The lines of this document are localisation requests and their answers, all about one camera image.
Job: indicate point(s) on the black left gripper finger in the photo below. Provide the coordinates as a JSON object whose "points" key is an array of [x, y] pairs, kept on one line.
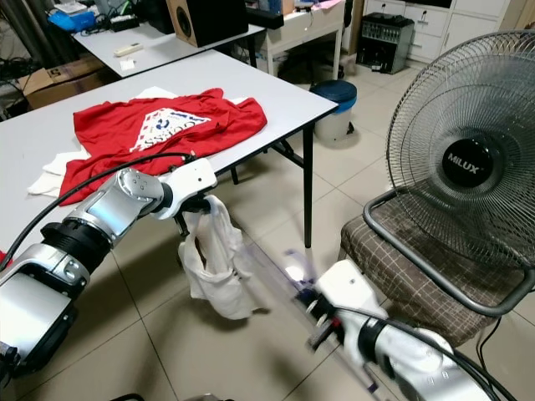
{"points": [[182, 227]]}

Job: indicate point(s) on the checked cushion metal chair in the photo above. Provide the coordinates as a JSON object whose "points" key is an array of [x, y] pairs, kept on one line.
{"points": [[376, 259]]}

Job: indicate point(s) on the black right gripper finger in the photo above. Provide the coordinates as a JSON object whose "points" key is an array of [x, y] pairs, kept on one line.
{"points": [[303, 291], [308, 312]]}

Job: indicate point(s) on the blue box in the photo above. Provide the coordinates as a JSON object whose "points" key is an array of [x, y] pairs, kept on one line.
{"points": [[71, 20]]}

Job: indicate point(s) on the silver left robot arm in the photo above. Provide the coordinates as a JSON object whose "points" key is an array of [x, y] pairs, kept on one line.
{"points": [[125, 205]]}

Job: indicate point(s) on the white desk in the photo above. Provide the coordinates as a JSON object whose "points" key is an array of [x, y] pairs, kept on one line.
{"points": [[305, 29]]}

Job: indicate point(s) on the white bin with blue lid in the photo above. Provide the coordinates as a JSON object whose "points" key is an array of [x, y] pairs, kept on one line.
{"points": [[334, 117]]}

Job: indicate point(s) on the white garment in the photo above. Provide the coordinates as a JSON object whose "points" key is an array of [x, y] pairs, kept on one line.
{"points": [[217, 276]]}

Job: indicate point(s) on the white drawer cabinet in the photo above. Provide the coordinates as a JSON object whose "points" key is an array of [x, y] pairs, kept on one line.
{"points": [[460, 29]]}

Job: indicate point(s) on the black electronic device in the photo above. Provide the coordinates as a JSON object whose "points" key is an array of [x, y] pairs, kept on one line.
{"points": [[125, 22]]}

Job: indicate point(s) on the large white table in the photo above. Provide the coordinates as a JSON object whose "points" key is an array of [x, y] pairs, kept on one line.
{"points": [[251, 79]]}

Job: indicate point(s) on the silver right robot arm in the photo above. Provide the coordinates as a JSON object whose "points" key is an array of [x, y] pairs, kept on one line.
{"points": [[418, 368]]}

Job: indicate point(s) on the black Milux standing fan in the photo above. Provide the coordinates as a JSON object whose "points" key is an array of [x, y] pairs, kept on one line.
{"points": [[464, 163]]}

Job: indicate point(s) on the brown cardboard box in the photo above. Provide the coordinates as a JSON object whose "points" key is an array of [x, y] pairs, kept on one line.
{"points": [[63, 83]]}

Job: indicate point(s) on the red shirt with white logo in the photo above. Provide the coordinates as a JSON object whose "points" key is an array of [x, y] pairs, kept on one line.
{"points": [[117, 134]]}

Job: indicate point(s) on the white cloth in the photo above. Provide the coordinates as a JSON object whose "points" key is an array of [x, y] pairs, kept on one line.
{"points": [[50, 175], [155, 93]]}

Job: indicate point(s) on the wooden black speaker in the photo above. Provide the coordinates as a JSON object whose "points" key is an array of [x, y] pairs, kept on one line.
{"points": [[213, 21]]}

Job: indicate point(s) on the white remote control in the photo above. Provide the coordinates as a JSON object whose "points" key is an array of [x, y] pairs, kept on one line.
{"points": [[129, 50]]}

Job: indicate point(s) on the small white table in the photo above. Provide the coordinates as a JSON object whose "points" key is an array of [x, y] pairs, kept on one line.
{"points": [[175, 57]]}

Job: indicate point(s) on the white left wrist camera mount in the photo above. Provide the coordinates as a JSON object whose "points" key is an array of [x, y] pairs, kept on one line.
{"points": [[191, 177]]}

